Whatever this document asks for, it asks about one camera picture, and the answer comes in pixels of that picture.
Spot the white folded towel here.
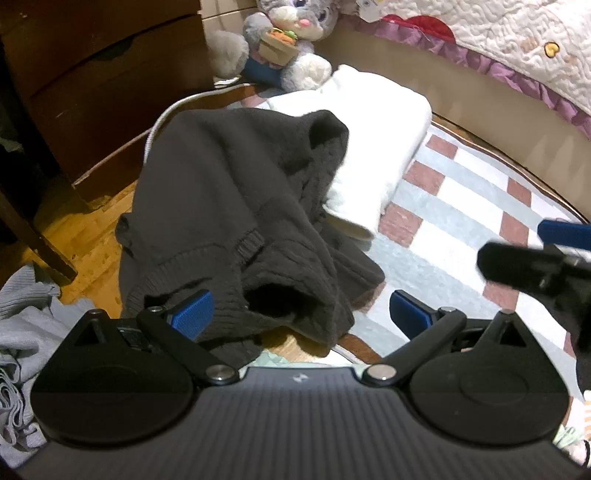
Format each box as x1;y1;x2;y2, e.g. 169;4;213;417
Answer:
265;65;433;238

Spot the blue fabric item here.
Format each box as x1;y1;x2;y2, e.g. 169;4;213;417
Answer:
244;58;282;88

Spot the light green cloth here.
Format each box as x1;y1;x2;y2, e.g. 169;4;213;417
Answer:
259;348;338;368

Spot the dark grey knit sweater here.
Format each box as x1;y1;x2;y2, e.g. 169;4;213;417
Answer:
115;109;386;367

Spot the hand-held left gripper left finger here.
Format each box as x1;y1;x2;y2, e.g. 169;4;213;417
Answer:
69;290;241;387

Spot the quilted bedspread with purple ruffle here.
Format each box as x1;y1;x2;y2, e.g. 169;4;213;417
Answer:
355;0;591;139

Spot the cardboard box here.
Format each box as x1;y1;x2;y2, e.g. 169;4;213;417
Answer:
202;0;262;33

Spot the checkered floor mat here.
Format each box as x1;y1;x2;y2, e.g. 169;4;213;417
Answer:
145;82;591;416

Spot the grey plush bunny toy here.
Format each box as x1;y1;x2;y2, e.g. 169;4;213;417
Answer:
242;0;340;93

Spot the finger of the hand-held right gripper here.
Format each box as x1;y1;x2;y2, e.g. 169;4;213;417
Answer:
477;241;566;296
538;219;591;254

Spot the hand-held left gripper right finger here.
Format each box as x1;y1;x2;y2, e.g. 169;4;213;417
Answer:
361;290;532;387

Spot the grey fluffy plush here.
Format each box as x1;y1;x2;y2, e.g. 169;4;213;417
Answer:
205;28;250;78

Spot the light blue knit garment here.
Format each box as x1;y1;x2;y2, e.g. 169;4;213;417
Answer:
0;262;95;469

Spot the beige bed base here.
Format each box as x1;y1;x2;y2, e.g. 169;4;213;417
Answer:
314;21;591;222

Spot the dark wooden cabinet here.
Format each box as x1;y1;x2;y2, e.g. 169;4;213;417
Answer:
0;0;218;283

